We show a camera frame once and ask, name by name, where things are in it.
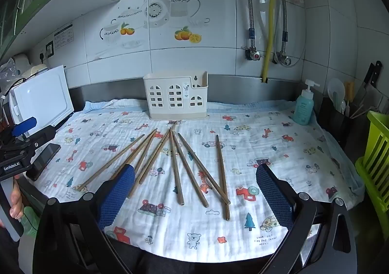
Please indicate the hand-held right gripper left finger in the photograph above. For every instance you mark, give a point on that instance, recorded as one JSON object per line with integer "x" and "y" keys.
{"x": 118, "y": 195}

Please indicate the green plastic dish rack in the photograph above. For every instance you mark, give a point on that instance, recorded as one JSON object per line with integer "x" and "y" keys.
{"x": 376, "y": 152}

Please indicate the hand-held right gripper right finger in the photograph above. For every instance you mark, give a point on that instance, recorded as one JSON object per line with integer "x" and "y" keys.
{"x": 273, "y": 198}

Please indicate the white plastic utensil holder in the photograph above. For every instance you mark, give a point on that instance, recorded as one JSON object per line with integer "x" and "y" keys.
{"x": 173, "y": 100}

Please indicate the white microwave oven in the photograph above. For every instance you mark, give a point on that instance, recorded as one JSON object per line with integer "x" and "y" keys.
{"x": 42, "y": 97}

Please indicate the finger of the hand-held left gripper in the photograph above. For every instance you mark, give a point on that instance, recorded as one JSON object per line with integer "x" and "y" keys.
{"x": 45, "y": 137}
{"x": 25, "y": 125}

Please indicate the person's left hand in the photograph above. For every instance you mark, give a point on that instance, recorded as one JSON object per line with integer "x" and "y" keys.
{"x": 16, "y": 204}

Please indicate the pale thin stick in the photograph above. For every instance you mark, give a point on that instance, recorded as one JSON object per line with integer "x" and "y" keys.
{"x": 366, "y": 112}
{"x": 356, "y": 111}

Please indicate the clear plastic bag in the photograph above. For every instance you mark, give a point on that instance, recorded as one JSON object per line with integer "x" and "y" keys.
{"x": 6, "y": 70}

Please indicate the yellow bottle brush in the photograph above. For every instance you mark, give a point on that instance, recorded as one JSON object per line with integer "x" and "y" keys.
{"x": 351, "y": 91}

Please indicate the printed white blanket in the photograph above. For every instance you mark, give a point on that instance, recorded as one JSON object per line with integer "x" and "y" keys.
{"x": 188, "y": 231}

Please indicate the teal pump soap bottle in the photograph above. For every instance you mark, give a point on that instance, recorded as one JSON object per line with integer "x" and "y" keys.
{"x": 304, "y": 109}

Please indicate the black utensil container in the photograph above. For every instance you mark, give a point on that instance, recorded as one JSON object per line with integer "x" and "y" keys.
{"x": 334, "y": 128}

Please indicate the dark wall switch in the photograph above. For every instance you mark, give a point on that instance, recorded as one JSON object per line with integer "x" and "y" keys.
{"x": 50, "y": 49}

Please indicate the black smartphone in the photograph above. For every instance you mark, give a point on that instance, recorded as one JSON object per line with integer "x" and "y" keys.
{"x": 45, "y": 157}

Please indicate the white wall label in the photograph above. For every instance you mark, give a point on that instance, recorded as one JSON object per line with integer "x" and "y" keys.
{"x": 64, "y": 36}

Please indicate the metal water valve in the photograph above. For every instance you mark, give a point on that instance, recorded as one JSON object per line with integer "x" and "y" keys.
{"x": 284, "y": 59}

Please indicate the group of wooden chopsticks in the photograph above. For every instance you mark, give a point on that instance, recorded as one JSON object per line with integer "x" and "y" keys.
{"x": 176, "y": 170}

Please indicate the white round appliance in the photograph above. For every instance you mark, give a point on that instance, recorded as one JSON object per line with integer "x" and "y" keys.
{"x": 21, "y": 58}

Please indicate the metal valve with red knob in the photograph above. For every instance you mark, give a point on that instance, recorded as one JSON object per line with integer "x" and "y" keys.
{"x": 253, "y": 55}

